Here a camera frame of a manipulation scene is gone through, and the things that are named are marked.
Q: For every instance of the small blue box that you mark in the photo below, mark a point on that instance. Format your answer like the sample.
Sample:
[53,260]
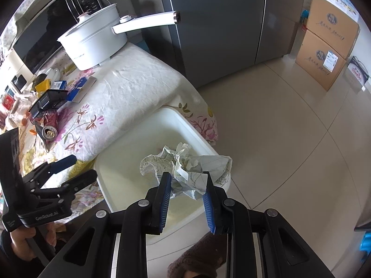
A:
[58,85]

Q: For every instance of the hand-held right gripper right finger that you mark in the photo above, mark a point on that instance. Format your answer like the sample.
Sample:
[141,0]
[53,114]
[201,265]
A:
[208,205]

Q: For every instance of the glass pitcher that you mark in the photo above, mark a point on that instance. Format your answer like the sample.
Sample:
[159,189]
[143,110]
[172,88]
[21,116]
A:
[20,110]

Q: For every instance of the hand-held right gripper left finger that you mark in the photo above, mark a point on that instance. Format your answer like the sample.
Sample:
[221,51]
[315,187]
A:
[162,199]

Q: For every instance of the brown cardboard box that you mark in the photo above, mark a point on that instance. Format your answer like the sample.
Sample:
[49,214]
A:
[316,66]
[330,31]

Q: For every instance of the grey refrigerator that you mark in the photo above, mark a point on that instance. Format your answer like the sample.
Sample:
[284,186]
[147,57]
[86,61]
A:
[217,20]

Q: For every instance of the white rice cooker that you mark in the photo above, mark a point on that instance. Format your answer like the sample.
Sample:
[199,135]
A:
[11,69]

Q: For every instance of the black ribbed box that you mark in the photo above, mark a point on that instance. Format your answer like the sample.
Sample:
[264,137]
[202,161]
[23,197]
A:
[46,102]

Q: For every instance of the white pot lid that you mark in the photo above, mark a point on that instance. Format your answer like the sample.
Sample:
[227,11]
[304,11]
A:
[87,24]

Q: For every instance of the floral yellow tablecloth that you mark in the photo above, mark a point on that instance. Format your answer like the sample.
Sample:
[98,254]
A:
[130,78]

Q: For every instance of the black microwave oven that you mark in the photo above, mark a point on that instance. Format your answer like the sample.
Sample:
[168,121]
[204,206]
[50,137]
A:
[37,37]

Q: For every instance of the person's left hand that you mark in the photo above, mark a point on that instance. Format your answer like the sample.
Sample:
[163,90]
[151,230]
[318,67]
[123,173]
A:
[20,240]

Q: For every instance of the red drink can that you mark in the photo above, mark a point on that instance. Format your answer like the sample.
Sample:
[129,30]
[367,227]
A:
[50,123]

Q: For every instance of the white plastic bin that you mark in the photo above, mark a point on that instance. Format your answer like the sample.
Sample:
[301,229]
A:
[139,150]

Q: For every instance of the brown fuzzy slipper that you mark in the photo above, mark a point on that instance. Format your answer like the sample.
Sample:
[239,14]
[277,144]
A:
[197,257]

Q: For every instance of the printed paper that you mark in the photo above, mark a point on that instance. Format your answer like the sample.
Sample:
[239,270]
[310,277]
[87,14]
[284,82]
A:
[188,162]

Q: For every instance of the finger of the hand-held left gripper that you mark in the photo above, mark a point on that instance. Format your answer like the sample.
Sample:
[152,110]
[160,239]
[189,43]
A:
[81,179]
[62,161]

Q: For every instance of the white tube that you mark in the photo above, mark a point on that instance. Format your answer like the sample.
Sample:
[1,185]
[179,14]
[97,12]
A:
[51,74]

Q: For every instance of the yellow packet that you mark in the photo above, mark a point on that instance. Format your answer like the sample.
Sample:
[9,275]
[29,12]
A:
[43,86]

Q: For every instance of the printed shopping bag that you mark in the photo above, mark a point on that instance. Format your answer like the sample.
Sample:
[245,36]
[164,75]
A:
[358,73]

